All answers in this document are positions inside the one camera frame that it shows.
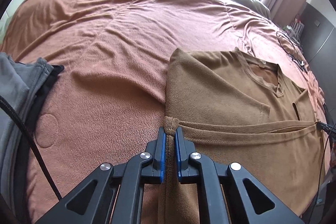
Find brown printed t-shirt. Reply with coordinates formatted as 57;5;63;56
158;49;324;223

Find bedside table with items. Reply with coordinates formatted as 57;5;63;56
283;14;305;44

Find grey garment pile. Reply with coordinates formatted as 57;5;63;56
1;53;64;223

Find pink terry bed blanket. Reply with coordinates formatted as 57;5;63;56
0;0;329;224

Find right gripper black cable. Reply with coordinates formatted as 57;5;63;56
307;123;336;224

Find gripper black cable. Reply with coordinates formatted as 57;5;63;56
0;95;63;201
307;123;336;224

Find black frame parts on bed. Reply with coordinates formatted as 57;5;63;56
292;57;308;74

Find black coiled cable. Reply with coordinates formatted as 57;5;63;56
276;31;302;62

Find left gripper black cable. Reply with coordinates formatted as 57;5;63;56
0;95;63;201

